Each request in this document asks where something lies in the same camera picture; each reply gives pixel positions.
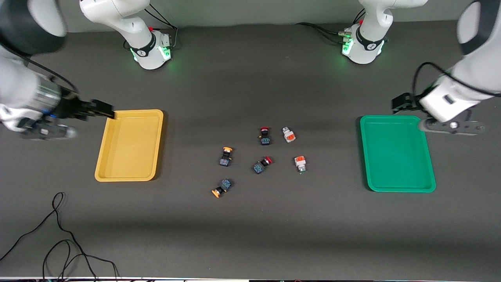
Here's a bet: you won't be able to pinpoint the yellow push button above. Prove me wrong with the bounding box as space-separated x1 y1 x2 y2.
212 179 233 198
219 147 234 167

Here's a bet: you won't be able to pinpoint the yellow plastic tray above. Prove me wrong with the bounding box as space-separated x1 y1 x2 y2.
94 109 164 182

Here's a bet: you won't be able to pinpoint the green plastic tray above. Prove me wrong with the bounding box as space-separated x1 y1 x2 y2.
360 115 436 193

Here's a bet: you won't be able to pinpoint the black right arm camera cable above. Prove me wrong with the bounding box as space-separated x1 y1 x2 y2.
0 42 80 94

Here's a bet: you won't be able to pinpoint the black right arm base cables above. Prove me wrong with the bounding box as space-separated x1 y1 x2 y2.
144 4 179 51

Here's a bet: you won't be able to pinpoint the black arm base cables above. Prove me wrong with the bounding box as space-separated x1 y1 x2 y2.
144 4 179 51
296 9 366 44

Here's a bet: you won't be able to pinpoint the black left arm base cables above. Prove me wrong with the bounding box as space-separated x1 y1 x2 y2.
296 9 366 44

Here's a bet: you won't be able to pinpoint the loose black cable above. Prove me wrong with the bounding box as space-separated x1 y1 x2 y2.
0 192 120 282

